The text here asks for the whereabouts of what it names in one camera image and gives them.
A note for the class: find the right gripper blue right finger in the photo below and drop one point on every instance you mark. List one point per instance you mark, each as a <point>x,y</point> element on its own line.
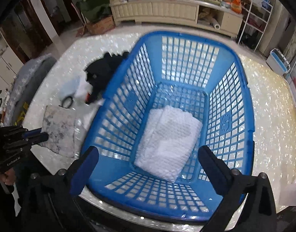
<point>216,170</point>

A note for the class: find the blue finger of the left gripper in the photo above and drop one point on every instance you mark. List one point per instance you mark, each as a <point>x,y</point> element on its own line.
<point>32,133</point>
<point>35,139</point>

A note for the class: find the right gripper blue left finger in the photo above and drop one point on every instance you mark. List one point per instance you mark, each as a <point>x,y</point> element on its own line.
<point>81,170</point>

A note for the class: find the grey mottled cloth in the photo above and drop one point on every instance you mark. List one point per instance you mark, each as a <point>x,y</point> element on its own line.
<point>59,123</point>

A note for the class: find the light blue cloth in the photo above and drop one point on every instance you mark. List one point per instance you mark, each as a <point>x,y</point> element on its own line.
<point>69,88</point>

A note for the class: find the person's left hand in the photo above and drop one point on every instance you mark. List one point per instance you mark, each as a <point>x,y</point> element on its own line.
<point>9,177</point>

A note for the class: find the grey patterned chair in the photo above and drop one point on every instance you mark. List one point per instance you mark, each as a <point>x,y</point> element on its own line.
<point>26,84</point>

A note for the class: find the white waffle knit towel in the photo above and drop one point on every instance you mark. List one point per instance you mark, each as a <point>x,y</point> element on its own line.
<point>166,144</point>

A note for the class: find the white folded cloth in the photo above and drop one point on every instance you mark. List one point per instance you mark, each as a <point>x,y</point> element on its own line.
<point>83,93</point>

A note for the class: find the black plush toy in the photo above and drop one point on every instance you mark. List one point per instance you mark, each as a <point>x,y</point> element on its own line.
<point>100,72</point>

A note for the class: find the blue plastic laundry basket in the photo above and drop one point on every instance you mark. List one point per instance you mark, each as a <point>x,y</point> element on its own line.
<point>172,94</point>

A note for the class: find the white blue plastic bin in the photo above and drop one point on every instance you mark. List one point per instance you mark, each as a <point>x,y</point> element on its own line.
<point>277,62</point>

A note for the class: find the cardboard box on floor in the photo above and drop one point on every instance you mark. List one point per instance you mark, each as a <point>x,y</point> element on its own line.
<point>99,28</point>

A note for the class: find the white paper roll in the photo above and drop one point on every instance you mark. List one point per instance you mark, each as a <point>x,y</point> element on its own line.
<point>214,23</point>

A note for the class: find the cream TV cabinet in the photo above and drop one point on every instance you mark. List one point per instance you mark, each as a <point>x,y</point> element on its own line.
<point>191,13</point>

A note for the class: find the orange bag on cabinet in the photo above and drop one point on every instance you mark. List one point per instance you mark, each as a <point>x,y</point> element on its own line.
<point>236,6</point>

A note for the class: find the white metal shelf rack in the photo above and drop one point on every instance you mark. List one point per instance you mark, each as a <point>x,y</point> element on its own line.
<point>256,15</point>

